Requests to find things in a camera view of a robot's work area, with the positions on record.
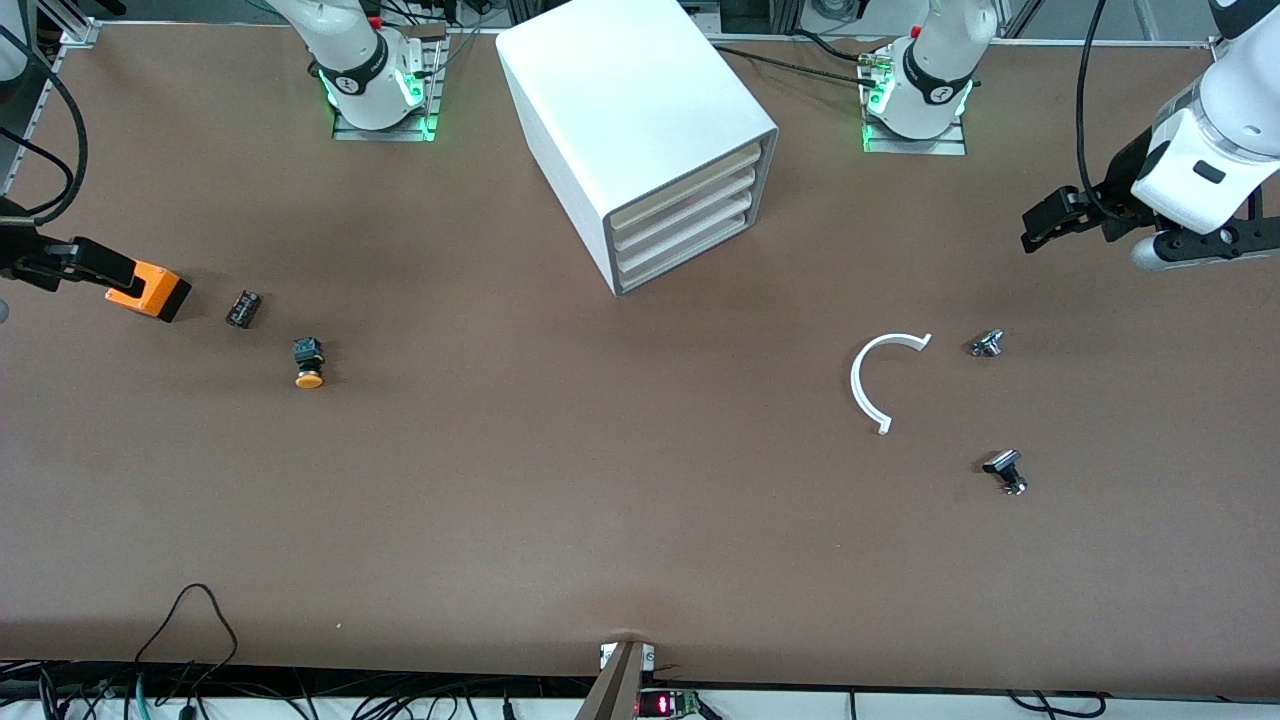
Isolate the thin black looped cable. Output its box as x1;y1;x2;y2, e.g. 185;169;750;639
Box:
133;584;241;691

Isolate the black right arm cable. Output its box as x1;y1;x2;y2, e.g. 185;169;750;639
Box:
0;28;89;223

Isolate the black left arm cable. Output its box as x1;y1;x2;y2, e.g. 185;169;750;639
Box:
1075;0;1126;223

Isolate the brown camera mount post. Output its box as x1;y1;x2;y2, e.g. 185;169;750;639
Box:
573;640;646;720

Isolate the orange button enclosure box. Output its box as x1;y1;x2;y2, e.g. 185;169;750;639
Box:
105;260;192;324

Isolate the black button with grey cap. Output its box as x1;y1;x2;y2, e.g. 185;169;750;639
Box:
982;449;1029;497

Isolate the black power cable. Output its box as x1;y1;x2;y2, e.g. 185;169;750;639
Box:
712;44;879;91
790;28;876;67

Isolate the white drawer cabinet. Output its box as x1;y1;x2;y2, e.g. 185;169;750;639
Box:
496;0;779;297

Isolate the white semicircular plastic bracket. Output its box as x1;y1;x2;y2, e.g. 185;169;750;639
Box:
850;332;933;437

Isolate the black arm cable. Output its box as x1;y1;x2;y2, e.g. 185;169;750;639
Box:
1075;0;1126;223
0;28;89;223

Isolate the beige cabinet drawer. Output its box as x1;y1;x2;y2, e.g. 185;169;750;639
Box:
612;168;766;253
616;212;766;291
611;146;766;235
614;190;766;272

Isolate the red LED display module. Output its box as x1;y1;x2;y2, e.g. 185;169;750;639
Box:
636;688;703;720

